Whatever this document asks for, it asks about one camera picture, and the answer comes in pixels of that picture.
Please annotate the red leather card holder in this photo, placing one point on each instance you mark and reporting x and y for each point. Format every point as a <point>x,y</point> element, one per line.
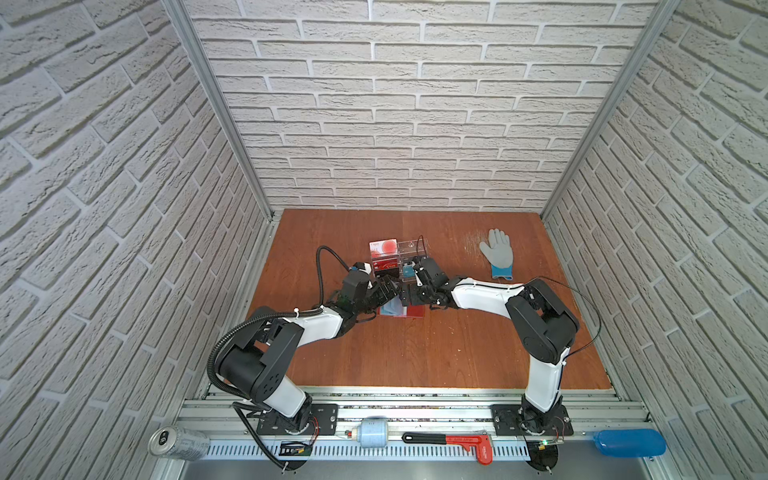
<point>413,311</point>

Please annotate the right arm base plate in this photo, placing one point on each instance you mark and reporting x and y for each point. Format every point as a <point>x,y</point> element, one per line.
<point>518,420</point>

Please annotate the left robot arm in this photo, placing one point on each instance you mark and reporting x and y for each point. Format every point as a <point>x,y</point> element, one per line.
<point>251,360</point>

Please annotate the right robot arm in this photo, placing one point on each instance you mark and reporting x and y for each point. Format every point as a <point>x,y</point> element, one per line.
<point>546,327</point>

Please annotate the grey work glove blue cuff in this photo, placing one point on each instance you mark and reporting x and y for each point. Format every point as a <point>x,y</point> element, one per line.
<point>498,252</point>

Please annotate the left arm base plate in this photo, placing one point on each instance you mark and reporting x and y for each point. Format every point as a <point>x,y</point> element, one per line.
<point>320,418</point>

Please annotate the silver drink can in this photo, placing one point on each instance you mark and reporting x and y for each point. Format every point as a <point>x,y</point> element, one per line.
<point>178,443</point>

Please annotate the red VIP card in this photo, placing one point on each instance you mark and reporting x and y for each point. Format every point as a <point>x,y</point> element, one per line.
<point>385,264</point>

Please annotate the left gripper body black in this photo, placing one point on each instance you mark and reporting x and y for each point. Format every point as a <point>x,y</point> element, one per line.
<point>378,296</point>

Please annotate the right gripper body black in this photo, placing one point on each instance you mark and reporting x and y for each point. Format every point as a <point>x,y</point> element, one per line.
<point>426,294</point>

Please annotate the red white patterned card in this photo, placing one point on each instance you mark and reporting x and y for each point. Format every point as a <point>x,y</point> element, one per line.
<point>383,248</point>

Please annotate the aluminium rail frame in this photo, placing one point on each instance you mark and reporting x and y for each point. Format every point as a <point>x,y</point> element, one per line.
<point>233,455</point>

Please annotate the blue plastic case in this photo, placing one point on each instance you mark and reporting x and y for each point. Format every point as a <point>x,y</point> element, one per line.
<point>632,443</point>

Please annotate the red black pipe wrench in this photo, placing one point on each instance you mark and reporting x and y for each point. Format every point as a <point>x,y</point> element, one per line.
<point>478,444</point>

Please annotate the clear acrylic card display stand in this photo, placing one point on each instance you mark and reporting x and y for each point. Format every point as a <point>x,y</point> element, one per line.
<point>409,250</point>

